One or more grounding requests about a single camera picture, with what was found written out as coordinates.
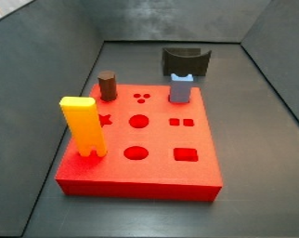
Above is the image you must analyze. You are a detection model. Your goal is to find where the brown hexagonal peg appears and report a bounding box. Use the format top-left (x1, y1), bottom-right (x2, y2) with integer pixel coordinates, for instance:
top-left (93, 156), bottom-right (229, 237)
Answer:
top-left (97, 71), bottom-right (117, 101)

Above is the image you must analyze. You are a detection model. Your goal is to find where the blue notched block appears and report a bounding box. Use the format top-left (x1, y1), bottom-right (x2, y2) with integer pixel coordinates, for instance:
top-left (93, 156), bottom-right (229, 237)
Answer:
top-left (169, 73), bottom-right (193, 103)

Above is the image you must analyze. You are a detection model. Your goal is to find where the black curved stand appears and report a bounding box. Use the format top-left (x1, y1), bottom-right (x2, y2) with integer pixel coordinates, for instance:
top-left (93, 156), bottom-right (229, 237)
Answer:
top-left (163, 47), bottom-right (212, 76)

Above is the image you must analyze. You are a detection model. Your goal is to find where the red peg board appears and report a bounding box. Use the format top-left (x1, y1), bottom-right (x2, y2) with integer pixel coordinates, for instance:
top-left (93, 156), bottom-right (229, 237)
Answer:
top-left (56, 85), bottom-right (223, 202)

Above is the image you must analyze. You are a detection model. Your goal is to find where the yellow two-prong block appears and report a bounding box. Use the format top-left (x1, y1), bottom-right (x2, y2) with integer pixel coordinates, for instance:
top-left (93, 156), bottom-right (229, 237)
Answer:
top-left (60, 97), bottom-right (108, 157)

